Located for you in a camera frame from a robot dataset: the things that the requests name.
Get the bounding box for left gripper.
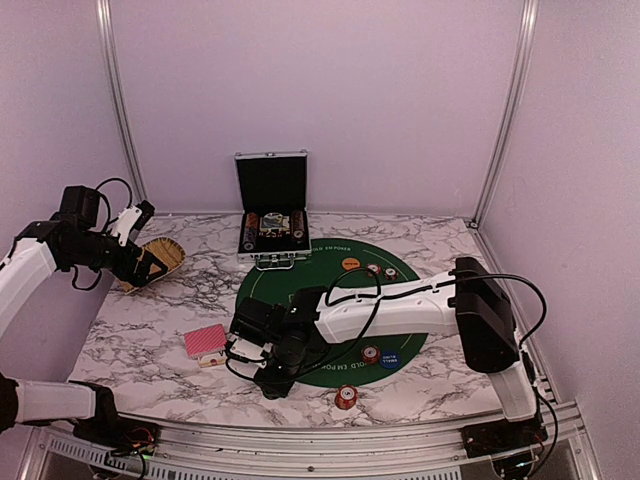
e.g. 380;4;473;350
66;232;166;287

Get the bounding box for red 5 chip stack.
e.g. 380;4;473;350
335;385;358;410

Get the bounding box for red-backed card deck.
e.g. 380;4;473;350
183;324;227;359

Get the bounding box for red 5 chips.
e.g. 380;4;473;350
361;345;381;365
366;263;381;277

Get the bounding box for blue small blind button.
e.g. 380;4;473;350
378;350;402;370

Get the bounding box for orange round dealer button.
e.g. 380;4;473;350
341;257;361;271

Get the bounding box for red 5 chips top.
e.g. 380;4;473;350
366;263;381;277

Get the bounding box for dark 100 chips top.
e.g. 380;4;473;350
384;267;398;281

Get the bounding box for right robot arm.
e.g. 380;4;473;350
225;257;539;448

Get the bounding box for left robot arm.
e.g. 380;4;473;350
1;185;169;445

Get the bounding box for woven bamboo tray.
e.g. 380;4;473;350
119;237;186;294

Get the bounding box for card deck box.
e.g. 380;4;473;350
197;350;227;368

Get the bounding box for brown purple chip row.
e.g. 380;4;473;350
241;212;259;251

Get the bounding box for aluminium poker chip case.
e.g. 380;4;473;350
234;149;311;271

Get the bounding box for blue card deck in case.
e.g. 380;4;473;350
259;212;290;238

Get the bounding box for round green poker mat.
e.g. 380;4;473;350
234;242;434;388

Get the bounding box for dark brown chip row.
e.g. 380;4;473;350
291;210;307;245

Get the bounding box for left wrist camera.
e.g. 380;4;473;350
107;200;155;247

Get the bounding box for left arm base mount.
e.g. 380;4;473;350
73;418;160;456

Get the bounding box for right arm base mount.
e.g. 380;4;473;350
461;419;548;458

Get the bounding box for left aluminium frame post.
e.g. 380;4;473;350
96;0;148;201

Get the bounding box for aluminium frame post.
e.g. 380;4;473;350
470;0;540;230
96;0;148;201

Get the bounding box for right aluminium frame post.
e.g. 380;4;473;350
470;0;540;230

